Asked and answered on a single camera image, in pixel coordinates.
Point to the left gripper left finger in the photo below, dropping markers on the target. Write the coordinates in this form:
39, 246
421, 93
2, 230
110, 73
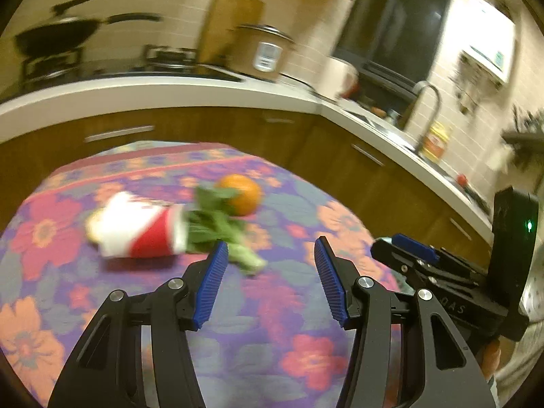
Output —
181, 304

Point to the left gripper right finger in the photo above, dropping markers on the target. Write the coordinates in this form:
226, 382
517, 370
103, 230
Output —
363, 305

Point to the dark kitchen window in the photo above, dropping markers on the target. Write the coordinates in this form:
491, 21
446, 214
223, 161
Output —
393, 43

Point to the person right hand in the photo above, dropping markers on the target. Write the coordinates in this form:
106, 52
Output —
489, 358

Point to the green vegetable leaves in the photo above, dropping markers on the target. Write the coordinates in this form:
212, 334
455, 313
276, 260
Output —
212, 217

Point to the floral tablecloth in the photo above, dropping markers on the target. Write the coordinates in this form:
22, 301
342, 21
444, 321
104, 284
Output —
270, 341

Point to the red white paper cup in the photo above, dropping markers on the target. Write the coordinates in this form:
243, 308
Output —
131, 226

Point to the wooden base cabinets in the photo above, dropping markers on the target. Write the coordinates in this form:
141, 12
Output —
387, 187

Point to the red tomato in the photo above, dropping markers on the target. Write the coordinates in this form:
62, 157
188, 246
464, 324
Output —
462, 180

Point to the yellow detergent bottle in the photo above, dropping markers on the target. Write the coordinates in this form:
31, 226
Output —
436, 141

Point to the white electric kettle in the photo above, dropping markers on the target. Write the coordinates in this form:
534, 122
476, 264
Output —
337, 79

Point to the brown rice cooker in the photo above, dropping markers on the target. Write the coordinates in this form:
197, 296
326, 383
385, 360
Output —
259, 51

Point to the white water heater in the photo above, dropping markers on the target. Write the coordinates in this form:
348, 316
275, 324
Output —
489, 38

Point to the black gas stove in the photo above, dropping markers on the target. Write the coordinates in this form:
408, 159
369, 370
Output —
71, 67

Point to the black frying pan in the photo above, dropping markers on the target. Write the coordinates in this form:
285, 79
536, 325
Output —
62, 33

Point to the wooden cutting board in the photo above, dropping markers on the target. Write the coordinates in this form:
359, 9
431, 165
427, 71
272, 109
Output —
218, 32

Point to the black wall shelf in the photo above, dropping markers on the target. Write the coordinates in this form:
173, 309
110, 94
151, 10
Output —
526, 137

